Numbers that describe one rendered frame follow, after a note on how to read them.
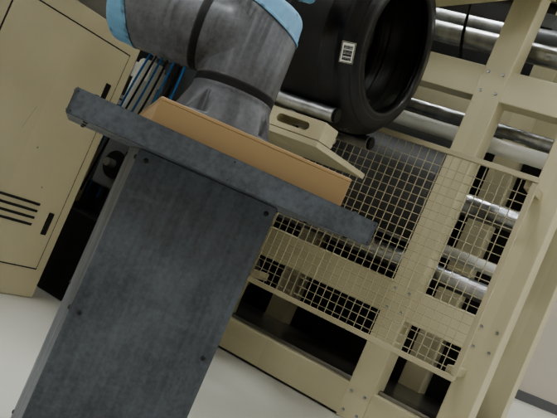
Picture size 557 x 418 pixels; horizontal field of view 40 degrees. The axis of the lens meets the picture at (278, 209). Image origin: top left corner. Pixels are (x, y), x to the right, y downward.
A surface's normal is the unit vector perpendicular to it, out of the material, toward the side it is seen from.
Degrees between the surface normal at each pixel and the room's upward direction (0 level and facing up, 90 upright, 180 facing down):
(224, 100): 67
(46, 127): 90
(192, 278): 90
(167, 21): 108
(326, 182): 90
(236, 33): 90
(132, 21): 126
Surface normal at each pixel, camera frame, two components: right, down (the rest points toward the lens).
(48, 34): 0.79, 0.33
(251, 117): 0.69, -0.14
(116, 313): 0.26, 0.09
